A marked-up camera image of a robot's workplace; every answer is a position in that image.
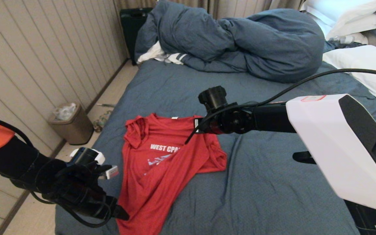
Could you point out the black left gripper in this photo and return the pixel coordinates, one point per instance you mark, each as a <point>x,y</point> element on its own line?
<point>80,189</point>

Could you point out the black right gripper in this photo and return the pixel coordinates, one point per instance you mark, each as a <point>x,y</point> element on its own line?
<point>230,120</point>

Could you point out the red printed t-shirt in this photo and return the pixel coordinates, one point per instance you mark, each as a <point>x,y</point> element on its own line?
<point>162,182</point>

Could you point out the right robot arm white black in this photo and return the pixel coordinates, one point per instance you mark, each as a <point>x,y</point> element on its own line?
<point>338,143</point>

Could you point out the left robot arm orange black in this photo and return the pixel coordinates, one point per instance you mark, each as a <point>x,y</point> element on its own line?
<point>15,163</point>

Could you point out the crumpled blue duvet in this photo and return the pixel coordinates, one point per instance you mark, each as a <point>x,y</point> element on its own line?
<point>273,47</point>

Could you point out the patterned slipper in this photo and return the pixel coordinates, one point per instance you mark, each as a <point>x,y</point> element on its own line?
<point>101,122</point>

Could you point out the brown trash bin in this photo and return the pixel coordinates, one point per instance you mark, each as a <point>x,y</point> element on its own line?
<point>77,130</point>

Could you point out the white striped garment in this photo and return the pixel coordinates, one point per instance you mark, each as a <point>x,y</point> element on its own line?
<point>152,54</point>

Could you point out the black suitcase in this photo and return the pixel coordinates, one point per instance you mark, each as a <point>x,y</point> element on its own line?
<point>131,31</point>

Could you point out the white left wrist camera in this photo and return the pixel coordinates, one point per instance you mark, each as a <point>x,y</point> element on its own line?
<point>111,172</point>

